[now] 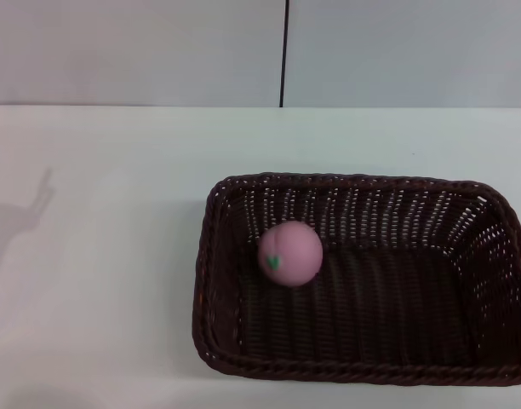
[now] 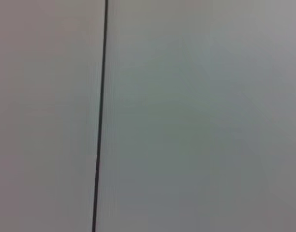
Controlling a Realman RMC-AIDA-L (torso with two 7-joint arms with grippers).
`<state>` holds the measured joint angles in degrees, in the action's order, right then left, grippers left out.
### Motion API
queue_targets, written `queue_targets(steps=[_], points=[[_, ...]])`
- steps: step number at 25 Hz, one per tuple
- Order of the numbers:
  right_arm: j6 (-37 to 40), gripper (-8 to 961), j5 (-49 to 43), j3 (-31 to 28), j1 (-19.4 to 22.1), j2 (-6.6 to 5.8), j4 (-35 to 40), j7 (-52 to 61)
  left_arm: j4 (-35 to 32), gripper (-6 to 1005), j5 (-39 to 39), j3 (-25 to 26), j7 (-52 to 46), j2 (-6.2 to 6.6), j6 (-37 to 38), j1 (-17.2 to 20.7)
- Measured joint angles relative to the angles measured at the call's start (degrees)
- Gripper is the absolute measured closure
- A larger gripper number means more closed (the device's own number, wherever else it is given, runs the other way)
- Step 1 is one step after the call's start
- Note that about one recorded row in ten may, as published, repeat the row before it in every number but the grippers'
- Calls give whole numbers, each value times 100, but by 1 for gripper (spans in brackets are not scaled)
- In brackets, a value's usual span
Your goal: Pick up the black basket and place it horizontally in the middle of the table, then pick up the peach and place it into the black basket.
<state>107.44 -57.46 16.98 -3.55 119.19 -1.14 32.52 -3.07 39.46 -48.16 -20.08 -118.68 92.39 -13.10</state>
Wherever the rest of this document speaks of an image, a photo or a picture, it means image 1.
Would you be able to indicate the black vertical wall strip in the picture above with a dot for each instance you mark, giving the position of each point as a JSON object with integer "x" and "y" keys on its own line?
{"x": 283, "y": 51}

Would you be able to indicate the dark brown woven basket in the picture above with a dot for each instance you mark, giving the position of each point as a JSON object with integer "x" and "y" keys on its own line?
{"x": 362, "y": 307}

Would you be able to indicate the pink toy peach ball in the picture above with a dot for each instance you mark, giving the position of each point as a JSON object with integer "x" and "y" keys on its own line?
{"x": 291, "y": 252}

